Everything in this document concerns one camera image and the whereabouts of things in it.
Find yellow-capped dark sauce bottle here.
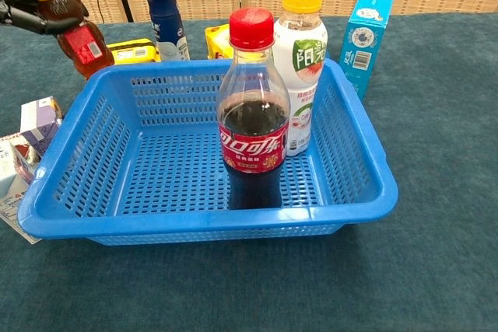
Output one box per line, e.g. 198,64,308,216
25,0,116,80

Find cola bottle red cap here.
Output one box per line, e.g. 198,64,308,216
216,7,291,211

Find yellow-capped white bottle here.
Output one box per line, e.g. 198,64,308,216
272,0,328,157

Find blue plastic basket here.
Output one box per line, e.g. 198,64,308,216
17,58,400,246

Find white purple juice carton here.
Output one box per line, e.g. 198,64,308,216
19,96,65,158

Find yellow biscuit packet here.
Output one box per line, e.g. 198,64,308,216
107,38,162,65

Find white bottle navy cap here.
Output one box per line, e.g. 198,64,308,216
142,0,191,61

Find small white carton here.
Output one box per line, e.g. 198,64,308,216
0,131,44,246

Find yellow red snack box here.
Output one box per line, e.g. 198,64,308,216
205,23,234,60

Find light blue carton box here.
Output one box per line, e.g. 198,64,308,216
338,0,396,100

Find dark blue table cloth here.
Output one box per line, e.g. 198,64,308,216
0,12,498,332

